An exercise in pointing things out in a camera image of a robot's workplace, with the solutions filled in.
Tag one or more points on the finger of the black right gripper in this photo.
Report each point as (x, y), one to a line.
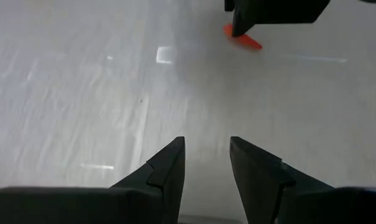
(284, 11)
(242, 18)

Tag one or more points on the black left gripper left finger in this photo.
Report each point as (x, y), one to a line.
(169, 174)

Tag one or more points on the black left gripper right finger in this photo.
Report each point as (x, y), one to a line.
(256, 174)

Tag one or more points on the red chili pepper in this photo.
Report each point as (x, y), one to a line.
(250, 43)

